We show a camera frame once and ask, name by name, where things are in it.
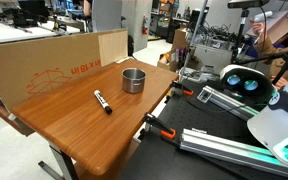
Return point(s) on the bare person hand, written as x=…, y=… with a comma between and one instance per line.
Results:
x=257, y=27

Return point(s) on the black Expo dry-erase marker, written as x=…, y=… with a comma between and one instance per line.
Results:
x=102, y=102

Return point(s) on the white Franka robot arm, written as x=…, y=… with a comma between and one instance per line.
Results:
x=277, y=126

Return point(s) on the forearm in brown sleeve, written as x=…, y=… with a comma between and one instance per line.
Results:
x=284, y=53

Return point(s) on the silver steel pot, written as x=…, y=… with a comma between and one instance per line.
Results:
x=134, y=85

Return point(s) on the white VR headset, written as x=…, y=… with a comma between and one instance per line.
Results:
x=247, y=78

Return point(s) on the white equipment box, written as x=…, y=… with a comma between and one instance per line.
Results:
x=212, y=58

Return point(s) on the slanted silver metal pole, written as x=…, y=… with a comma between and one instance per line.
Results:
x=192, y=43

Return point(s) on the open cardboard box with clutter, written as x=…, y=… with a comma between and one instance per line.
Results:
x=175, y=50

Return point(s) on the black orange bar clamp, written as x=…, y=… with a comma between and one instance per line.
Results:
x=157, y=125
x=180, y=89

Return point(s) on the red fire extinguisher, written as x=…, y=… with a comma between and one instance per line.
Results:
x=145, y=25

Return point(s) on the black perforated breadboard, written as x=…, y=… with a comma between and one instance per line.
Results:
x=170, y=160

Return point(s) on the metal table leg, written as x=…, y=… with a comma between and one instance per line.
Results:
x=64, y=163

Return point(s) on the white work table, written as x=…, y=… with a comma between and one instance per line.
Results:
x=14, y=33

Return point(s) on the white tape strip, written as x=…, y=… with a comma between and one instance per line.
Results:
x=11, y=117

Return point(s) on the black camera stand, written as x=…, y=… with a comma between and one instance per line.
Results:
x=240, y=36

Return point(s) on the black stereo camera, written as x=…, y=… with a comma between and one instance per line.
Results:
x=247, y=3

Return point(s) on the aluminium extrusion rail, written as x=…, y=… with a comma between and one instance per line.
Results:
x=217, y=99
x=224, y=146

